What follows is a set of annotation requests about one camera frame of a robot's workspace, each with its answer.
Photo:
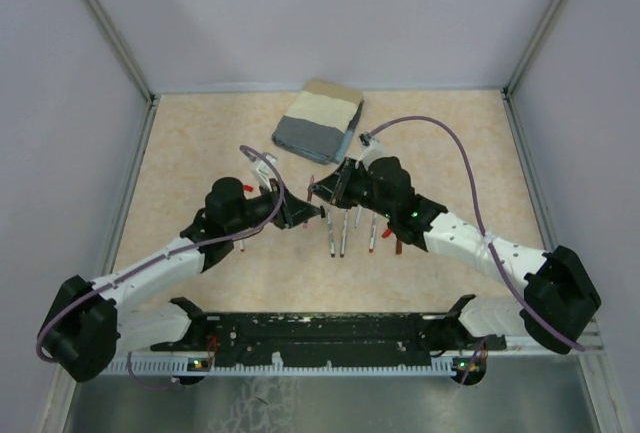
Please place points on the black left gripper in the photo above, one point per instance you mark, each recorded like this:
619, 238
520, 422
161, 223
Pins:
297, 212

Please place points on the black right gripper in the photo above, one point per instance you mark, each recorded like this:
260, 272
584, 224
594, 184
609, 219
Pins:
335, 188

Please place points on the red clear pen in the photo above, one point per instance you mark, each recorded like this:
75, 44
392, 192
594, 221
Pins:
310, 188

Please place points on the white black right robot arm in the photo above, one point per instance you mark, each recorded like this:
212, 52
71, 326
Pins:
552, 296

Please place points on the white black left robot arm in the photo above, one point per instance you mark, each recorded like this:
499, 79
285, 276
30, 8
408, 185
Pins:
92, 322

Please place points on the small white black-end pen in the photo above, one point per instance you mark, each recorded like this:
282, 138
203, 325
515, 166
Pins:
358, 216

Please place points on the folded grey beige cloth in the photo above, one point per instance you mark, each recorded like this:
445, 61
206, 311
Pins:
320, 123

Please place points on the white red-end marker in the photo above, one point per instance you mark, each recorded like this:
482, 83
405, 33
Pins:
373, 233

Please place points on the white blue-end marker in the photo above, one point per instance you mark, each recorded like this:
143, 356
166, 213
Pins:
331, 240

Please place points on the white brown-end marker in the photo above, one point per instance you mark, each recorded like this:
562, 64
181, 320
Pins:
344, 234

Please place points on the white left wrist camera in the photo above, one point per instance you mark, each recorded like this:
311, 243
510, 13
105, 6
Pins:
261, 169

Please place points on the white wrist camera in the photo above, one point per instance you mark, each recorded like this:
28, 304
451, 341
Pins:
261, 169
373, 149

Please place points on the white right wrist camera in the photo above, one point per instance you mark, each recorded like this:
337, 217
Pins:
373, 149

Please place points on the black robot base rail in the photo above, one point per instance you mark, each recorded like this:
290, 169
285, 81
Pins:
315, 340

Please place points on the aluminium frame post left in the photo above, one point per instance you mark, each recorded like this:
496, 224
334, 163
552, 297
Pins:
116, 41

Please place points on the aluminium frame post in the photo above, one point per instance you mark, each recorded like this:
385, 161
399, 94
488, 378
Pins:
543, 29
116, 41

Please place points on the aluminium frame post right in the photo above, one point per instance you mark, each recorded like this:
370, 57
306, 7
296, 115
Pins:
543, 29

